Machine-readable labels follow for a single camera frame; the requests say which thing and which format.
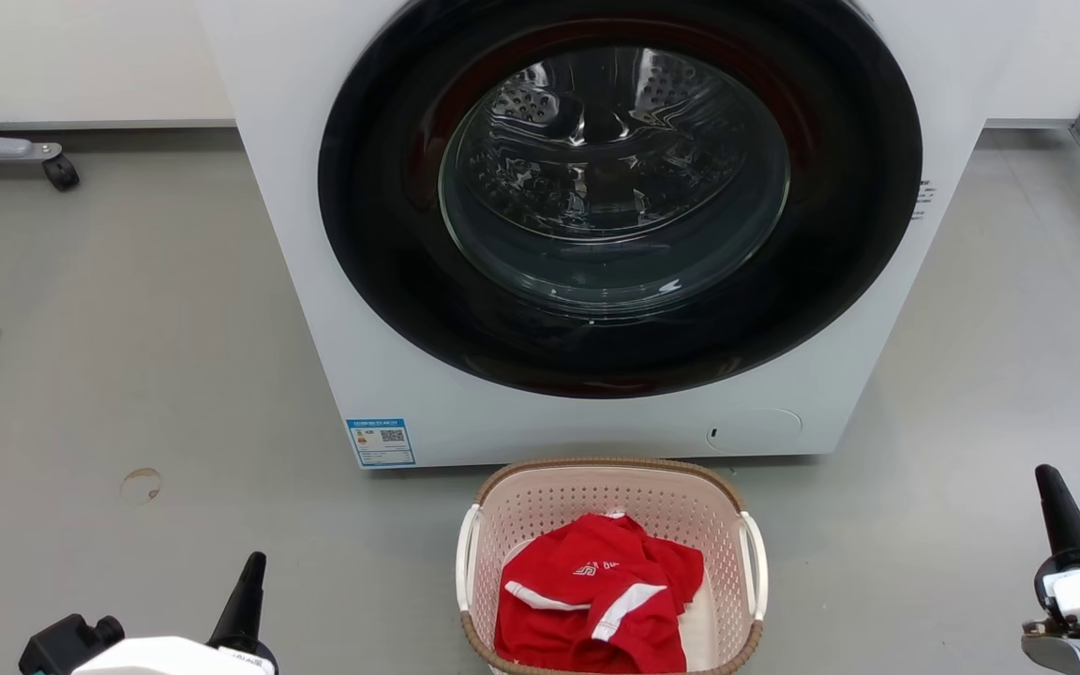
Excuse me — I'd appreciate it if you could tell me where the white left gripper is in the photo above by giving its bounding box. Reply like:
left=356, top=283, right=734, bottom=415
left=71, top=551, right=278, bottom=675

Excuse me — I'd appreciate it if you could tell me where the cream perforated laundry basket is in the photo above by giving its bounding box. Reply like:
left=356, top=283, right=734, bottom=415
left=455, top=457, right=770, bottom=675

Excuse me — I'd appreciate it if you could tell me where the blue energy label sticker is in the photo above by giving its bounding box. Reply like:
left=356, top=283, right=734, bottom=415
left=346, top=418, right=417, bottom=468

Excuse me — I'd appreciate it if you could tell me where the red garment with white stripes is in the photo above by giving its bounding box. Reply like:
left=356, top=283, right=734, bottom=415
left=494, top=512, right=705, bottom=675

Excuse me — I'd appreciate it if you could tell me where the white front-load washing machine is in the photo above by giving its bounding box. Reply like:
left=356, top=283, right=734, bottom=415
left=195, top=0, right=1038, bottom=470

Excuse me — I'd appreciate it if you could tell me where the round black washing machine door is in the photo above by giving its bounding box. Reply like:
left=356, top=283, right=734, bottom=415
left=318, top=0, right=923, bottom=400

